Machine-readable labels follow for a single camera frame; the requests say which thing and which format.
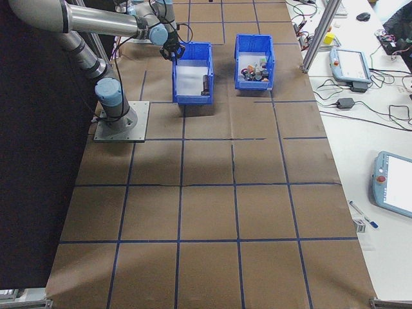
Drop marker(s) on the yellow cube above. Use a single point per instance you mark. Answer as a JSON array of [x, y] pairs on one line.
[[328, 38]]

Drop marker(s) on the green white push button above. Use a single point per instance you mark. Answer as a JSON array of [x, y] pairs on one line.
[[262, 60]]

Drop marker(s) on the blue bin with capacitors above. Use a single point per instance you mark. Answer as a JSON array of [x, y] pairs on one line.
[[193, 99]]

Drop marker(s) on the white keyboard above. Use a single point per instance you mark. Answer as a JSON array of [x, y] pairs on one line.
[[342, 11]]

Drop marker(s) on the yellow orange push button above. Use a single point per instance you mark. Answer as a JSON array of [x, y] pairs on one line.
[[265, 77]]

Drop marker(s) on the dark grey power adapter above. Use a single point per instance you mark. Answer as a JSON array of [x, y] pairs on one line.
[[359, 87]]

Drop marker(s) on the assorted small colourful items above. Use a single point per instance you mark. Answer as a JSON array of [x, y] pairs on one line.
[[246, 61]]

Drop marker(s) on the black bag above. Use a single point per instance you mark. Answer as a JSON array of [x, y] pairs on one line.
[[399, 19]]

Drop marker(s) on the blue bin with buttons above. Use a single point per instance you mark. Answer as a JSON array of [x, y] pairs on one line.
[[254, 86]]

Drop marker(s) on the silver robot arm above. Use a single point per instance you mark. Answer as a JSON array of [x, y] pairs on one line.
[[96, 21], [133, 9]]

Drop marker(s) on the black power adapter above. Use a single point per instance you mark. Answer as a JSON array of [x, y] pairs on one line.
[[345, 103]]

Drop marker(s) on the small grey box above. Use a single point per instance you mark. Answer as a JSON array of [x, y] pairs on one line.
[[360, 226]]

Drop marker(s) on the blue white pen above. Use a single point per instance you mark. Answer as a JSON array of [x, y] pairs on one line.
[[363, 215]]

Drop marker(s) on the black frame cover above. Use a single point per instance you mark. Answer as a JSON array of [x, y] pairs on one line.
[[32, 161]]

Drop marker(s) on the aluminium profile bar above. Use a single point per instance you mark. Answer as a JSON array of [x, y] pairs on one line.
[[25, 304], [391, 304]]

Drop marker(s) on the white square base plate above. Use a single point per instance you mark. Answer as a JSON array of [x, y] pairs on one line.
[[138, 128], [138, 40]]

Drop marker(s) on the white foam bin liner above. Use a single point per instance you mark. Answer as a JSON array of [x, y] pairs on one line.
[[190, 80]]

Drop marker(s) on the light blue teach pendant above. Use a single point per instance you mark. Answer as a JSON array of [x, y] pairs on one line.
[[351, 64], [396, 183]]

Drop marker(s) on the black computer mouse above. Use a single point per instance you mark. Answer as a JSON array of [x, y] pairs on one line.
[[363, 16]]

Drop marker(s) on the aluminium profile post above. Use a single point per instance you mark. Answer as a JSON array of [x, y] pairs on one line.
[[318, 35]]

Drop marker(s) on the metal frame bars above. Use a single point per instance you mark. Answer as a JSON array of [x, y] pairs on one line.
[[101, 48]]

